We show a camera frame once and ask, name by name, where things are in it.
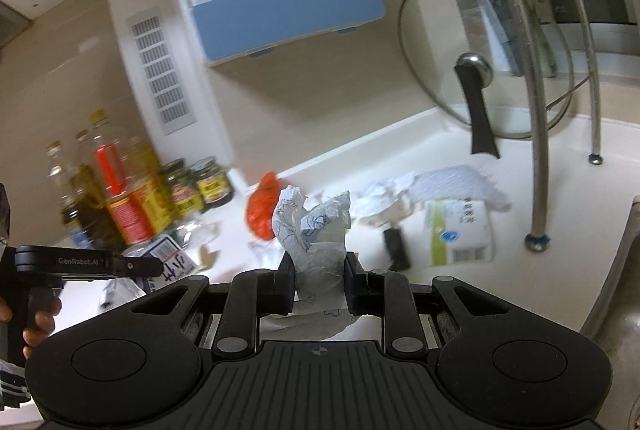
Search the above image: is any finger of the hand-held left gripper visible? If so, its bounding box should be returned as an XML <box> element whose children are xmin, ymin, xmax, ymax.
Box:
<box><xmin>113</xmin><ymin>255</ymin><xmax>165</xmax><ymax>280</ymax></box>

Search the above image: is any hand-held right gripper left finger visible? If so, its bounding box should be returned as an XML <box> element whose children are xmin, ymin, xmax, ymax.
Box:
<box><xmin>130</xmin><ymin>254</ymin><xmax>297</xmax><ymax>359</ymax></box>

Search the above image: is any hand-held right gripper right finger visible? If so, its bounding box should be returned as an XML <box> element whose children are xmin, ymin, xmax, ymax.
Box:
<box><xmin>345</xmin><ymin>251</ymin><xmax>511</xmax><ymax>357</ymax></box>

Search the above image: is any paper with blue drawing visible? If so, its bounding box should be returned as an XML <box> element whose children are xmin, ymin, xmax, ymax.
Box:
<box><xmin>272</xmin><ymin>186</ymin><xmax>362</xmax><ymax>342</ymax></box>

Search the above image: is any orange-red plastic bag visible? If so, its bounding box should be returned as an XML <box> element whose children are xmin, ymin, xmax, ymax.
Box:
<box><xmin>245</xmin><ymin>171</ymin><xmax>287</xmax><ymax>241</ymax></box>

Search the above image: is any white tissue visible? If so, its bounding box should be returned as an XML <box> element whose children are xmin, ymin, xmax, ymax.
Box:
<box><xmin>357</xmin><ymin>174</ymin><xmax>426</xmax><ymax>227</ymax></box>

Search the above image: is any white and green medicine box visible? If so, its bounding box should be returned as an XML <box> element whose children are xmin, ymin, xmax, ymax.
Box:
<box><xmin>424</xmin><ymin>199</ymin><xmax>497</xmax><ymax>267</ymax></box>

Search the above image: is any person's left hand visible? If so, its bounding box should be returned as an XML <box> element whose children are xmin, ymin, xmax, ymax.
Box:
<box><xmin>0</xmin><ymin>294</ymin><xmax>64</xmax><ymax>360</ymax></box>

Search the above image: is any small black object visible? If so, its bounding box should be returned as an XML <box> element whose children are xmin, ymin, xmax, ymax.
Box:
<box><xmin>382</xmin><ymin>227</ymin><xmax>412</xmax><ymax>272</ymax></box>

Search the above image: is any large dark oil bottle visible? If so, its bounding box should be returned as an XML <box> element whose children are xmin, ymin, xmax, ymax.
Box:
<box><xmin>65</xmin><ymin>129</ymin><xmax>126</xmax><ymax>247</ymax></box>

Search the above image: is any slim dark sauce bottle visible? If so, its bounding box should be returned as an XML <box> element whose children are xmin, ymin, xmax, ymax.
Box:
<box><xmin>46</xmin><ymin>141</ymin><xmax>83</xmax><ymax>236</ymax></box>

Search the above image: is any green lidded jar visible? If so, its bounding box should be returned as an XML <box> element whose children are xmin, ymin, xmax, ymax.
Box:
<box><xmin>160</xmin><ymin>159</ymin><xmax>205</xmax><ymax>218</ymax></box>
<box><xmin>190</xmin><ymin>156</ymin><xmax>235</xmax><ymax>207</ymax></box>

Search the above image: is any white textured paper towel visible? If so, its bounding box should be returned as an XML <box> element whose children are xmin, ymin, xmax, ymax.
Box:
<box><xmin>412</xmin><ymin>164</ymin><xmax>512</xmax><ymax>214</ymax></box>

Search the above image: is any metal dish rack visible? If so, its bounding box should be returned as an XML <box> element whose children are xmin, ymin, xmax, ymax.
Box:
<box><xmin>470</xmin><ymin>0</ymin><xmax>640</xmax><ymax>253</ymax></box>

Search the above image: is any grey range hood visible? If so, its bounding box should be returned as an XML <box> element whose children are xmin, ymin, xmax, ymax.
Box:
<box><xmin>0</xmin><ymin>0</ymin><xmax>32</xmax><ymax>48</ymax></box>

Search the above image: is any oil bottle with red handle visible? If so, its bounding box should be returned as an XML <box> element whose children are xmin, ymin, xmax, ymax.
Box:
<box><xmin>90</xmin><ymin>110</ymin><xmax>173</xmax><ymax>245</ymax></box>

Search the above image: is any white wall vent grille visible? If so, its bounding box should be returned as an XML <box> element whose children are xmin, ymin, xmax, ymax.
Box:
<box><xmin>125</xmin><ymin>8</ymin><xmax>197</xmax><ymax>136</ymax></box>

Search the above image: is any glass pot lid black handle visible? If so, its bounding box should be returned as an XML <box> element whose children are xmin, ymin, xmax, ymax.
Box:
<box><xmin>397</xmin><ymin>0</ymin><xmax>576</xmax><ymax>159</ymax></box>

